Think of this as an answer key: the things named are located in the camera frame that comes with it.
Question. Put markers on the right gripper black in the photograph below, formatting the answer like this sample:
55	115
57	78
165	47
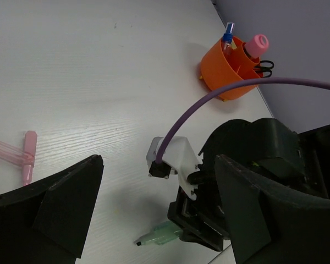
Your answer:
266	147

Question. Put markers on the clear bottle blue cap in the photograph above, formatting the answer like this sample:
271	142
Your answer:
227	39

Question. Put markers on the pink capped glue bottle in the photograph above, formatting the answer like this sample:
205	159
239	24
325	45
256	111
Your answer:
257	46

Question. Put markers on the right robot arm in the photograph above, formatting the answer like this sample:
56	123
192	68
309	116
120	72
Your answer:
315	145

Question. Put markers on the black handled scissors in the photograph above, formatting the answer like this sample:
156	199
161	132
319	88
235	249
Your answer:
264	68

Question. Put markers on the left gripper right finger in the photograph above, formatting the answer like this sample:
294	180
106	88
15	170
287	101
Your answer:
269	222

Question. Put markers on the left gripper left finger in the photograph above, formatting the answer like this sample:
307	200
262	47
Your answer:
48	221

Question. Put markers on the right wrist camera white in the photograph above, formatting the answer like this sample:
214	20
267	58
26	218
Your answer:
179	158

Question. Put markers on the green highlighter pen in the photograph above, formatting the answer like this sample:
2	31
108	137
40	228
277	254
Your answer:
160	234

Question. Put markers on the pink highlighter pen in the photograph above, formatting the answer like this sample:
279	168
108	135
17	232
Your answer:
24	158

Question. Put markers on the orange round organizer container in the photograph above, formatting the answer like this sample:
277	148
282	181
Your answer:
216	71

